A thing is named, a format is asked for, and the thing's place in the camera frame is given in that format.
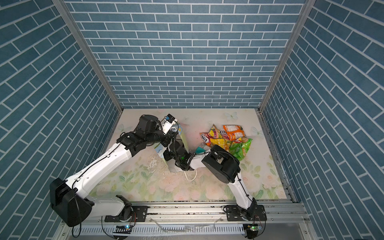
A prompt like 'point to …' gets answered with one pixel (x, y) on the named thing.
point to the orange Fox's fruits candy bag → (224, 134)
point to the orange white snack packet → (235, 133)
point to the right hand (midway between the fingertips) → (162, 146)
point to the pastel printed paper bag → (160, 146)
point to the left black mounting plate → (139, 214)
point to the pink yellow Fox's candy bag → (213, 133)
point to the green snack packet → (239, 150)
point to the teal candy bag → (202, 148)
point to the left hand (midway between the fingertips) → (176, 133)
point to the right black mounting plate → (234, 214)
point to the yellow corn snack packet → (221, 142)
